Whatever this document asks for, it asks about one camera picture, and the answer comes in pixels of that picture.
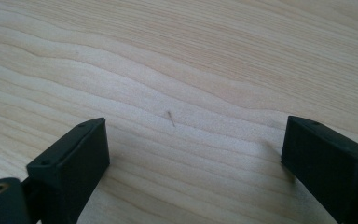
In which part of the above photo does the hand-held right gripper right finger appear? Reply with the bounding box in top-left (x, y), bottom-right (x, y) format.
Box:
top-left (281, 115), bottom-right (358, 224)

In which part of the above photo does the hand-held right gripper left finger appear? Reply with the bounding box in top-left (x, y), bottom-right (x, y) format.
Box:
top-left (26, 117), bottom-right (111, 224)

